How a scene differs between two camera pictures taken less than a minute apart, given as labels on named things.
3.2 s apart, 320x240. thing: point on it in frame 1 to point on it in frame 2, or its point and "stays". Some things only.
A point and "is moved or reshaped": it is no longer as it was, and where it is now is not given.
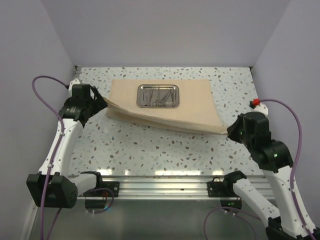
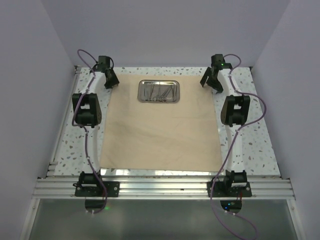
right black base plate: x=218 y=189 stays
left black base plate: x=113 y=186 stays
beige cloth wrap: x=196 y=112 is moved or reshaped
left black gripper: x=98 y=104 to x=114 y=81
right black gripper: x=231 y=129 to x=217 y=86
